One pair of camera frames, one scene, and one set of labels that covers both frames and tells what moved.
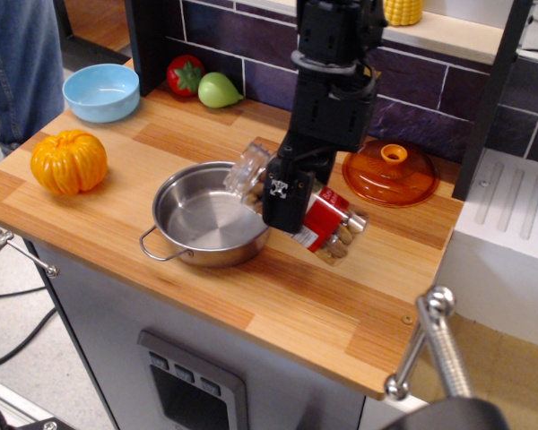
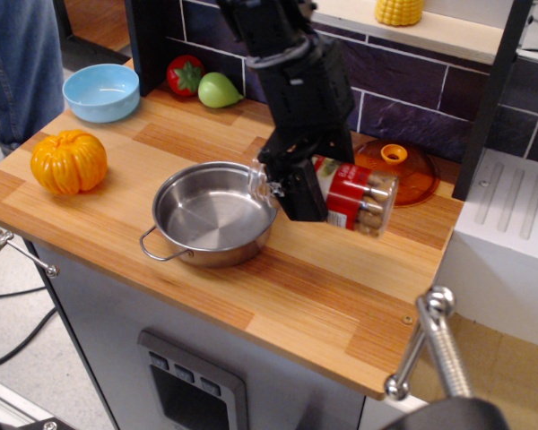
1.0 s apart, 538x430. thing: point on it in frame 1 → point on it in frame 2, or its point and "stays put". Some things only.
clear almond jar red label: (330, 222) → (354, 198)
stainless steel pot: (201, 215) stays put
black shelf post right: (492, 93) stays put
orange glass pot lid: (390, 173) stays put
